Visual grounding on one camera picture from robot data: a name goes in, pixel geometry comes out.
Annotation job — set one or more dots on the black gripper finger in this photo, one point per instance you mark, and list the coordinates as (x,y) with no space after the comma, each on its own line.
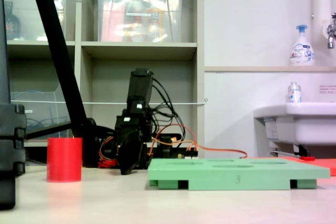
(127,153)
(140,150)

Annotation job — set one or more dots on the red cylinder block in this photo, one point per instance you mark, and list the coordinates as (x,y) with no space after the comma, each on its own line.
(64,159)

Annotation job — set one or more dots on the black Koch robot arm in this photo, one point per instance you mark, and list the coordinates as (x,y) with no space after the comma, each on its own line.
(139,87)

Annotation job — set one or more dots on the green shape-hole board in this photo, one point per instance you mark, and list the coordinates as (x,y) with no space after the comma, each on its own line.
(210,176)

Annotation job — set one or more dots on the small red block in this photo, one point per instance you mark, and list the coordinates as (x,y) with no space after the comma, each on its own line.
(307,158)

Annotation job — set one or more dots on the black table clamp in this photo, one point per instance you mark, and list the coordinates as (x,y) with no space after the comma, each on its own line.
(166,148)

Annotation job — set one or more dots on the small circuit board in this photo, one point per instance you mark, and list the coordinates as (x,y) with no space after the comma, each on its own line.
(190,157)

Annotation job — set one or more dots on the beige shelf unit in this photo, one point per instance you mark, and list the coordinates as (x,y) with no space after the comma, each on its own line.
(139,51)

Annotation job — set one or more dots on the large clear plastic bin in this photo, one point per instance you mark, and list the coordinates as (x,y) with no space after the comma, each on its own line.
(118,24)

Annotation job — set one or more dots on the orange bottle with pink cap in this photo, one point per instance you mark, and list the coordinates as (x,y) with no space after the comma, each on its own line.
(156,19)

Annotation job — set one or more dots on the black tripod leg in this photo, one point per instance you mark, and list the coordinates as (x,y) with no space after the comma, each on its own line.
(56,40)

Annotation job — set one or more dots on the notched black stack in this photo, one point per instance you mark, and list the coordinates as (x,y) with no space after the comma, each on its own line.
(10,134)

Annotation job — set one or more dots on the clear plastic bin with bottles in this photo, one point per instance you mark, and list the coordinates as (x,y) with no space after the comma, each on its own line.
(29,24)

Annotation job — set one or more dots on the dark round bottle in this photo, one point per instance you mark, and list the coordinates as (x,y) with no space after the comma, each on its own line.
(11,24)

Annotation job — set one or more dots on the small clear silver-capped bottle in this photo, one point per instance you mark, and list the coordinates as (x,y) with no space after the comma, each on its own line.
(294,94)

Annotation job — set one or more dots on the white sink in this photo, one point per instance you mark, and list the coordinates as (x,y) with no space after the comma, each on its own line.
(309,127)

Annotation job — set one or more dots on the white blue soap pump bottle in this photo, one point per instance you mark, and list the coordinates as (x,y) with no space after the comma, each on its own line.
(302,51)

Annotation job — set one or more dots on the metal faucet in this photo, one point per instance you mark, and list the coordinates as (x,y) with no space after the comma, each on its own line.
(331,31)

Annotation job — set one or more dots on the dark grey upright post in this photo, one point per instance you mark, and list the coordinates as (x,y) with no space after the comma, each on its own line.
(4,51)

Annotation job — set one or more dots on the black sink bracket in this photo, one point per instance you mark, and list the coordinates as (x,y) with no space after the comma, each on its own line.
(302,150)

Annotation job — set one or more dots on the red-print wall sign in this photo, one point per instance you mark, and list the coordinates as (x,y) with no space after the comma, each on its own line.
(327,89)

